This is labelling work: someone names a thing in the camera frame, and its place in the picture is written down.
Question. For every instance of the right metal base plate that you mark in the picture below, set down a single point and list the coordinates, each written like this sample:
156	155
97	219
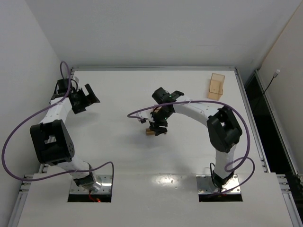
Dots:
207	186

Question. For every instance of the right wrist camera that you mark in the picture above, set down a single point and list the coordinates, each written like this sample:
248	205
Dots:
144	116

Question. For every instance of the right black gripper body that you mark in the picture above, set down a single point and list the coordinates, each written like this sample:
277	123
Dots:
156	126

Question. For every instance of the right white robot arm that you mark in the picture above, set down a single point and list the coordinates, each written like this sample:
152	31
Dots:
223	128

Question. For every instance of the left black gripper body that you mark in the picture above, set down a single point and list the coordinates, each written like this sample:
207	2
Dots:
83	100

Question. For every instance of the dark striped wood block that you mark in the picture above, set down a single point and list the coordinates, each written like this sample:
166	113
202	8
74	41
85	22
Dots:
149	132

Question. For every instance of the metal base plate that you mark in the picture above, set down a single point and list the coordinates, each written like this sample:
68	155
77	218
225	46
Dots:
207	186
100	185

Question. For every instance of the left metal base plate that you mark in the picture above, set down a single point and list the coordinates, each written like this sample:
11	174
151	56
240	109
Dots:
100	185

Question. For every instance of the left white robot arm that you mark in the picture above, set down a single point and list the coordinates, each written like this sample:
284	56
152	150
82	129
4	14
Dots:
52	142

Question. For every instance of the clear amber plastic box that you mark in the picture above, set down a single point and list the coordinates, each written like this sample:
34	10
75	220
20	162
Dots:
216	86

